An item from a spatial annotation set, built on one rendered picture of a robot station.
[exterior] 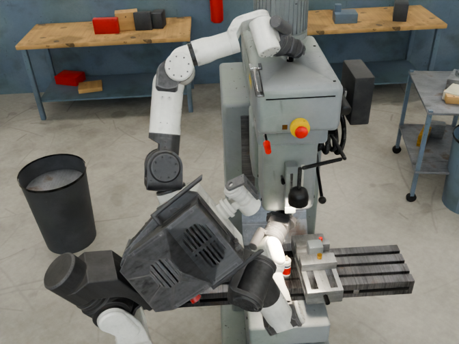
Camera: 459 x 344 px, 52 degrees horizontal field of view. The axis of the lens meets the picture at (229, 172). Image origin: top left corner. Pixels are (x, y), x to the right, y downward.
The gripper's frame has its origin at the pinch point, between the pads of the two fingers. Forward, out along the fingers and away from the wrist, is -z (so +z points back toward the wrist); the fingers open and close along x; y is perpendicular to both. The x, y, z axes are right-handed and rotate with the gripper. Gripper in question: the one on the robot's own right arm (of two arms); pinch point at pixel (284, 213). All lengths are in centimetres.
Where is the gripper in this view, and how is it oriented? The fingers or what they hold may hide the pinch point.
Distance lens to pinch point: 196.9
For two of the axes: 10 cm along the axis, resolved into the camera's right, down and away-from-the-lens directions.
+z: -3.8, 5.2, -7.6
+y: 0.3, 8.3, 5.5
